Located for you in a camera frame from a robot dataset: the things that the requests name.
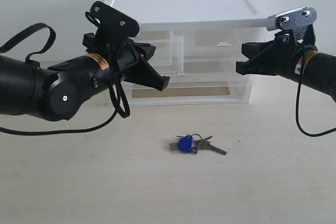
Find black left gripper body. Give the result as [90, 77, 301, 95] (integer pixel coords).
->
[82, 34, 147, 82]

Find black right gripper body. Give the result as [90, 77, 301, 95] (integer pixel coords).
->
[269, 26, 318, 76]

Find key bunch with blue tag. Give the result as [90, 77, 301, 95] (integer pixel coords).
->
[169, 133, 227, 155]

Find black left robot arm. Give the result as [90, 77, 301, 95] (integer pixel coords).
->
[1, 34, 170, 122]

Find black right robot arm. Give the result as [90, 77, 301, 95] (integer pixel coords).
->
[236, 25, 335, 100]

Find white plastic drawer cabinet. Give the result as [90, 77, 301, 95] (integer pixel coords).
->
[105, 0, 267, 106]

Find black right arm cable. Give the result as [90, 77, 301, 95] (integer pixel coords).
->
[295, 45, 336, 138]

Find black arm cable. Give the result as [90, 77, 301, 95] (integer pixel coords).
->
[295, 45, 336, 138]
[0, 23, 131, 136]

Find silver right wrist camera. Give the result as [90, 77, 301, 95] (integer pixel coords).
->
[266, 6, 317, 40]

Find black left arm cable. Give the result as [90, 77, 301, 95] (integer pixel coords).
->
[0, 23, 131, 136]

